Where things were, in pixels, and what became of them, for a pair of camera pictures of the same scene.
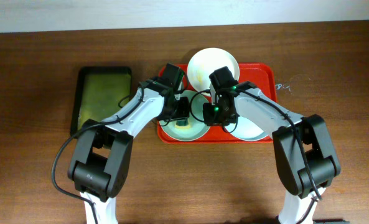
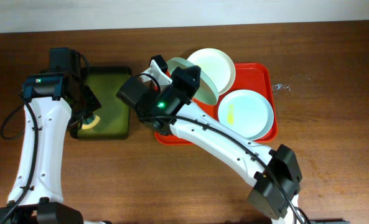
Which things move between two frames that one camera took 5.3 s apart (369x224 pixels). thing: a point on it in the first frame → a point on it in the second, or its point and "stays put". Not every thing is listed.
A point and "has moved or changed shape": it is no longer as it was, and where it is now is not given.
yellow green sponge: (187, 127) has moved or changed shape
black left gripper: (182, 112) → (89, 101)
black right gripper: (208, 121) → (177, 88)
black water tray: (96, 93) stays put
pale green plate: (198, 129) has moved or changed shape
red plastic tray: (262, 76) stays put
